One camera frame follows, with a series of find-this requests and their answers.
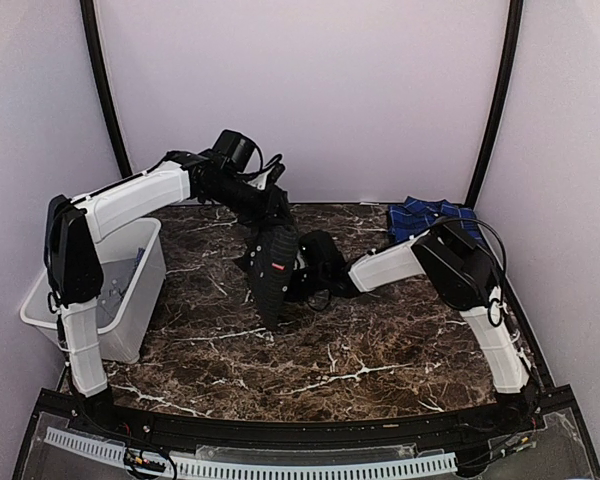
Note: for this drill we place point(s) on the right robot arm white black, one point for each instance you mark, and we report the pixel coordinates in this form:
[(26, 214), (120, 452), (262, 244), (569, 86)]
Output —
[(463, 272)]

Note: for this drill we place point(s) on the blue patterned shirt in bin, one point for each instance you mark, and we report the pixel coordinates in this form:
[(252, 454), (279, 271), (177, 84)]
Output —
[(138, 259)]

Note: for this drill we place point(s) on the left black frame post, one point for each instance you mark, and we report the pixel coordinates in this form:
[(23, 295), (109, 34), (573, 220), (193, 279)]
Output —
[(103, 87)]

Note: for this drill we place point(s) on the black pinstriped long sleeve shirt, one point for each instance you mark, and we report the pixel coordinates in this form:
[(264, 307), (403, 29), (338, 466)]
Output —
[(268, 262)]

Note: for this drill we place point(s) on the blue plaid shirt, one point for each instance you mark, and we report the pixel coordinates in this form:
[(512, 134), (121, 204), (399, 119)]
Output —
[(410, 218)]

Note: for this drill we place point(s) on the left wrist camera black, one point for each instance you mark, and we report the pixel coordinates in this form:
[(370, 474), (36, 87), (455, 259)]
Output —
[(233, 152)]

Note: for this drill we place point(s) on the grey button shirt in bin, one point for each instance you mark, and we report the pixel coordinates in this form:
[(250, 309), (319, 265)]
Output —
[(117, 280)]

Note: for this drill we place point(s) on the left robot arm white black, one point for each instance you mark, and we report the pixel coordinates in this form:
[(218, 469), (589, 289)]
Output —
[(111, 224)]

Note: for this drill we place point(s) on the black front rail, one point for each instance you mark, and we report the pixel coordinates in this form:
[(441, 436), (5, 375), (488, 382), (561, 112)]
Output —
[(426, 431)]

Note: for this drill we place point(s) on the white plastic bin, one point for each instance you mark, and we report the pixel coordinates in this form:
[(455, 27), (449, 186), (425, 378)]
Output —
[(65, 298)]

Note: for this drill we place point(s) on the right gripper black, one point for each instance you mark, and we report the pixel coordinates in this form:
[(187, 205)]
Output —
[(289, 295)]

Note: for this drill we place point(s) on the white slotted cable duct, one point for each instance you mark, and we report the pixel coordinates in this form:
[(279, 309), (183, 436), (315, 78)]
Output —
[(209, 462)]

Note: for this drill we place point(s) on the right black frame post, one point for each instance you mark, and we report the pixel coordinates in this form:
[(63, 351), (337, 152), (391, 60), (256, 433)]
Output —
[(501, 88)]

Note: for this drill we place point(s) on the black frame post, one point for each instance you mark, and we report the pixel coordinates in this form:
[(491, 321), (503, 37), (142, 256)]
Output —
[(501, 88), (103, 87)]

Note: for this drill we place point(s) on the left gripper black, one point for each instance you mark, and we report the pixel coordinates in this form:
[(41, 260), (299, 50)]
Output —
[(266, 215)]

